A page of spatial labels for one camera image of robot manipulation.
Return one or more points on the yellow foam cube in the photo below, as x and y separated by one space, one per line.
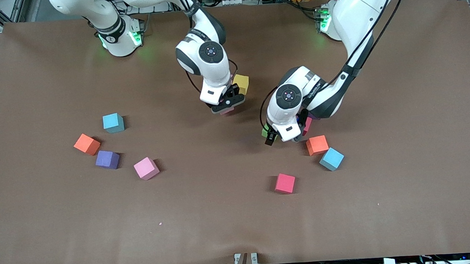
242 82

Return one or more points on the orange foam cube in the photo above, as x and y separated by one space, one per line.
316 145
85 144

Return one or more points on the brown table mat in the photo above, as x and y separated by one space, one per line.
240 221

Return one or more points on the purple foam cube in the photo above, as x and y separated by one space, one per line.
107 159

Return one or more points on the small white box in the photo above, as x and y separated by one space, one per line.
389 263

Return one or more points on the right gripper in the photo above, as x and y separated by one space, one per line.
234 92

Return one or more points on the red-pink foam cube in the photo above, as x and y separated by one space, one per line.
308 125
284 183

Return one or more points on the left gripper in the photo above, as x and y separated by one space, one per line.
302 117

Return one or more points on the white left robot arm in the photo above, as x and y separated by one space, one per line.
358 14

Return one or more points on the green foam cube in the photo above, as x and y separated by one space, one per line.
265 131

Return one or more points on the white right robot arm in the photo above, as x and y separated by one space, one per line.
213 74

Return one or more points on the small metal bracket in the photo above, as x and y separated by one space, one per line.
237 257

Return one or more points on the cyan foam cube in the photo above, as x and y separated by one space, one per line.
113 122
331 158

